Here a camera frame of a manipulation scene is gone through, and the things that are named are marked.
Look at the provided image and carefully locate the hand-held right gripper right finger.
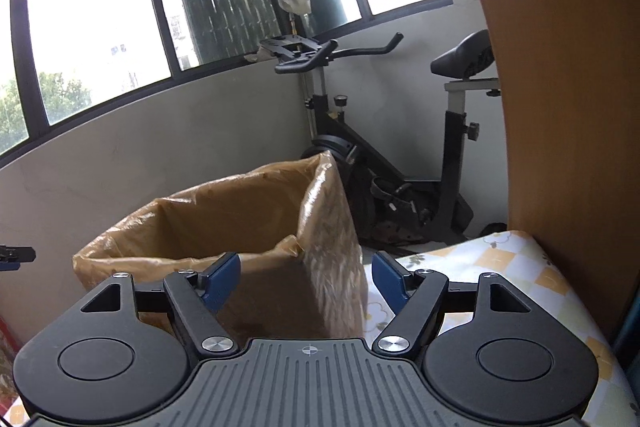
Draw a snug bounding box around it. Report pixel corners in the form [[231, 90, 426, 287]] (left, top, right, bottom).
[[372, 251, 533, 353]]

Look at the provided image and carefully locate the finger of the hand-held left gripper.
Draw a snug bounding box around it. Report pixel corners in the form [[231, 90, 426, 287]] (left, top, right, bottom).
[[0, 245, 37, 272]]

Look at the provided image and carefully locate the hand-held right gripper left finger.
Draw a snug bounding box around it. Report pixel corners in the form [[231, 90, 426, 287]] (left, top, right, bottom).
[[80, 252, 241, 356]]

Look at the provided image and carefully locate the brown cardboard box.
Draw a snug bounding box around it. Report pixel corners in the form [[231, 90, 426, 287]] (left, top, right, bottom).
[[72, 151, 370, 341]]

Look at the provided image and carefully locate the yellowish plastic bag liner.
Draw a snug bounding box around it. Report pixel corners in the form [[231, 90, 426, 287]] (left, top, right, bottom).
[[72, 151, 370, 341]]

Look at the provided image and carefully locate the black exercise bike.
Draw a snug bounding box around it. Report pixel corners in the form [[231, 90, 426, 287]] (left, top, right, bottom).
[[259, 29, 502, 254]]

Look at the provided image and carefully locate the floral checked tablecloth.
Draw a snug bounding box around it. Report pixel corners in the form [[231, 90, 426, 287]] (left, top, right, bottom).
[[361, 231, 627, 427]]

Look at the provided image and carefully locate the curved wooden board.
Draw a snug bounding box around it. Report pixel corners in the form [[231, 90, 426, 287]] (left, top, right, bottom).
[[442, 0, 640, 349]]

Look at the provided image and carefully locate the black framed window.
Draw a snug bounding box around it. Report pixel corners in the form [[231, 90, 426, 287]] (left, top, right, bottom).
[[0, 0, 454, 158]]

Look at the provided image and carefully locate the white bag on stick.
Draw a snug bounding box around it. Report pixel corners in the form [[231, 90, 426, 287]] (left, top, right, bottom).
[[278, 0, 314, 44]]

